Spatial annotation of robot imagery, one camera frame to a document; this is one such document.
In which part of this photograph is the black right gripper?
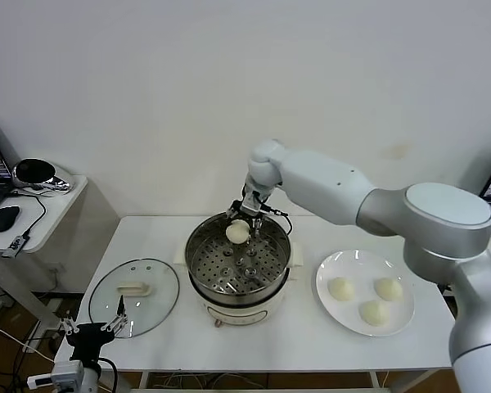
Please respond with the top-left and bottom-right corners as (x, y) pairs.
(224, 200), (289, 240)

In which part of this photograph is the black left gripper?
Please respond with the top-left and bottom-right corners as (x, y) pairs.
(59, 294), (131, 364)

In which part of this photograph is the white steamed baozi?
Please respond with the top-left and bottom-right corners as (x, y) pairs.
(328, 277), (356, 303)
(359, 300), (390, 328)
(225, 219), (250, 246)
(374, 277), (404, 301)

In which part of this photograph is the glass pot lid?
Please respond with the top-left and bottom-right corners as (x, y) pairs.
(88, 257), (181, 340)

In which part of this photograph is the stainless steel steamer basket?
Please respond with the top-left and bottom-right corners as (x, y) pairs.
(186, 210), (294, 308)

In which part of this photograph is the stainless steel steamer pot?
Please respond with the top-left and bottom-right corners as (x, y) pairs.
(173, 242), (304, 328)

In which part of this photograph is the white round plate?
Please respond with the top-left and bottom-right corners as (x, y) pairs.
(315, 249), (417, 337)

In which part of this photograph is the grey usb hub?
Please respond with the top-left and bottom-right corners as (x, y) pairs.
(1, 236), (29, 259)

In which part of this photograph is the white side table with mouse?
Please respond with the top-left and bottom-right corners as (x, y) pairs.
(0, 174), (123, 341)

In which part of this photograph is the black computer mouse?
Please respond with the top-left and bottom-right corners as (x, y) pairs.
(0, 206), (21, 233)

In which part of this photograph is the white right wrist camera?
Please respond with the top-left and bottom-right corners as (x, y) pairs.
(241, 186), (271, 214)

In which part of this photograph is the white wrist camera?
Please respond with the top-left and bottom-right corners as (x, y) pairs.
(241, 186), (271, 214)
(27, 359), (85, 390)

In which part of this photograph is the black cooker power cord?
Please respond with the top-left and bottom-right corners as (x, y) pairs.
(265, 211), (294, 237)

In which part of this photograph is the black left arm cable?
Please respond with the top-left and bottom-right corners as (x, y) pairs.
(96, 356), (119, 393)

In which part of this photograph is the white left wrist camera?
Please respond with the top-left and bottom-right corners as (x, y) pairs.
(27, 359), (85, 390)

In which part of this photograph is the white floor cable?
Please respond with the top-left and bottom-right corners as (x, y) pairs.
(0, 318), (57, 364)

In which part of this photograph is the black usb hub cable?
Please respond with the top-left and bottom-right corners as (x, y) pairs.
(7, 191), (47, 241)

